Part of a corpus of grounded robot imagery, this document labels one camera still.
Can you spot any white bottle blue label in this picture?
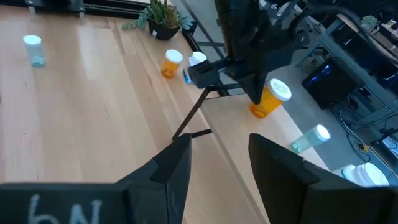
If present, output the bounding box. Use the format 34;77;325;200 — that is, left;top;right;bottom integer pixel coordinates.
340;161;390;189
182;51;208;85

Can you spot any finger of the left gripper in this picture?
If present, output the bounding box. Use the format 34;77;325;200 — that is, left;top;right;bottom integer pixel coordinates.
236;76;265;105

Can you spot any black computer case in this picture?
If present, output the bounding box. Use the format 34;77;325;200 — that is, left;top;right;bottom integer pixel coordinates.
300;57;360;110

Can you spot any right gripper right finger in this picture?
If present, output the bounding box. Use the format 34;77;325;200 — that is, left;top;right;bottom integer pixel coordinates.
248;133;398;224

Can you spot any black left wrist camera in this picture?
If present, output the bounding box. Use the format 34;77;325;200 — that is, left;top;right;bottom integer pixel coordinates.
187;60;221;90

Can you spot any small potted succulent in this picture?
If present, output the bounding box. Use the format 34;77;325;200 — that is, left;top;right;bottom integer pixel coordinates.
360;14;380;32

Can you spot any succulent plant in black pot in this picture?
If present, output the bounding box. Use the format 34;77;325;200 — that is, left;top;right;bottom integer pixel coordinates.
121;0;193;41

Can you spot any grey metal desk frame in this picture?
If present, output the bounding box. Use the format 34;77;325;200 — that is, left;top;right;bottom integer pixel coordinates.
295;18;398;113

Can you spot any small green pill bottle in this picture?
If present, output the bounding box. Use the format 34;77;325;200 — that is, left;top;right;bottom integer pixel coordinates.
290;123;332;154
22;34;47;68

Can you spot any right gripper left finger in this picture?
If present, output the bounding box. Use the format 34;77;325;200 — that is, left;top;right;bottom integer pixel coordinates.
115;133;193;224

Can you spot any orange pill bottle white cap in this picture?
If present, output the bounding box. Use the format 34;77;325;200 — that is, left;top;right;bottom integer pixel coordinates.
248;77;293;119
160;49;184;79

